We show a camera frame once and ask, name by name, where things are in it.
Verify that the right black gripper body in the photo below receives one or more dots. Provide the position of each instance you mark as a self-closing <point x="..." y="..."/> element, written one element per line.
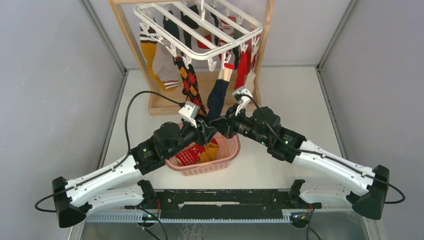
<point x="241" y="125"/>

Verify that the dark blue sock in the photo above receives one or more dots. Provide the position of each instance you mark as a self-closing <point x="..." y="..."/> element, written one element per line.
<point x="216" y="98"/>

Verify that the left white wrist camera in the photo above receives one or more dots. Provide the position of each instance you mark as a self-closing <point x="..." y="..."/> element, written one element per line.
<point x="189" y="112"/>

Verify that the black mounting rail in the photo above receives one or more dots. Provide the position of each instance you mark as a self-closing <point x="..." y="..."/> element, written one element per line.
<point x="223" y="204"/>

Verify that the wooden hanger stand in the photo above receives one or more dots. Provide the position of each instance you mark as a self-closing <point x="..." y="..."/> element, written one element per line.
<point x="158" y="106"/>

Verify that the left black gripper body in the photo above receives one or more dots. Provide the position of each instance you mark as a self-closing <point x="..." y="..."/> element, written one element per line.
<point x="189" y="133"/>

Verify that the white plastic sock hanger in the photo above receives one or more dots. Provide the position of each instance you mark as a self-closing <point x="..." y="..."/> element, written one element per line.
<point x="151" y="16"/>

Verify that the grey white sock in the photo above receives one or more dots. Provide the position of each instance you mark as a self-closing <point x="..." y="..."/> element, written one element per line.
<point x="168" y="75"/>

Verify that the red sock white pattern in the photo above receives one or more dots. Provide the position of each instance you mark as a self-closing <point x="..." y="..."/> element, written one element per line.
<point x="245" y="68"/>

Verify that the red white striped sock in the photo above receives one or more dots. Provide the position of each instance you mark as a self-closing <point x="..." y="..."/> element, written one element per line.
<point x="222" y="25"/>

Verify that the yellow brown striped sock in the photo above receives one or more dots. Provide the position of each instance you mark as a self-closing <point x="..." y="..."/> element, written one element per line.
<point x="148" y="48"/>

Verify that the red snowflake sock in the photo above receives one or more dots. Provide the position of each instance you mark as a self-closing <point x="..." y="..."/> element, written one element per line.
<point x="191" y="155"/>

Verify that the argyle red yellow sock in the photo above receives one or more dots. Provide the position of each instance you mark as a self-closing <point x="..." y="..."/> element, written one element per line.
<point x="190" y="86"/>

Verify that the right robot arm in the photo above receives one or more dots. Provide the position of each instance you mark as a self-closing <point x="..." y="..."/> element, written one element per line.
<point x="369" y="187"/>

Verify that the pink plastic basket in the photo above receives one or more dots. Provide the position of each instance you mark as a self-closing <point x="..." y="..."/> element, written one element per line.
<point x="229" y="148"/>

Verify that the mustard yellow sock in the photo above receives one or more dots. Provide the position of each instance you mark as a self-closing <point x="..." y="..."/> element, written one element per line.
<point x="210" y="152"/>

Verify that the black striped narrow sock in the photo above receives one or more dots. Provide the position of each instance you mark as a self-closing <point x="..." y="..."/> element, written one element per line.
<point x="190" y="23"/>

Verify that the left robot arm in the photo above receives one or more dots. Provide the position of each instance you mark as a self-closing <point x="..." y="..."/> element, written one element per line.
<point x="74" y="199"/>

